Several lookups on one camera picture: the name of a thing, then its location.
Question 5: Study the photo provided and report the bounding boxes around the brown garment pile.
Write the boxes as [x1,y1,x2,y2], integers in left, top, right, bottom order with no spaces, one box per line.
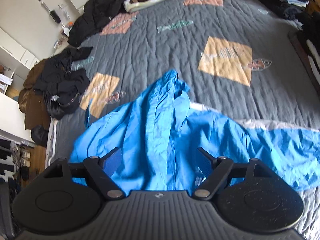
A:
[18,59,51,130]

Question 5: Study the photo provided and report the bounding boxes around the white cabinet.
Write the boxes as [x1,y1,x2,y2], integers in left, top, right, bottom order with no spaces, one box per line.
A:
[0,28,39,80]

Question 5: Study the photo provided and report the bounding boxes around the black coat on bed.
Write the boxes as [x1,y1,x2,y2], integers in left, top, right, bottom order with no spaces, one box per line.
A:
[68,0,125,47]

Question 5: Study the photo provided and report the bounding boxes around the blue zip-up jacket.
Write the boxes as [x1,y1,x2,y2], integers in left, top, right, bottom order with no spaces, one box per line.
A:
[69,70,319,193]

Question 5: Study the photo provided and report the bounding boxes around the black clothes pile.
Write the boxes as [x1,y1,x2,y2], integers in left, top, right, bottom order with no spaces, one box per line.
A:
[33,47,93,120]

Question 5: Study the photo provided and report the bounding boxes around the black hairbrush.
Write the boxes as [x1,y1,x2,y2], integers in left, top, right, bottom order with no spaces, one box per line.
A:
[49,10,61,24]

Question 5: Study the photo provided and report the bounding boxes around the grey patchwork quilt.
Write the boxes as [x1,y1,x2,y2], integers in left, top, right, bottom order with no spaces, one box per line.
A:
[46,0,319,239]

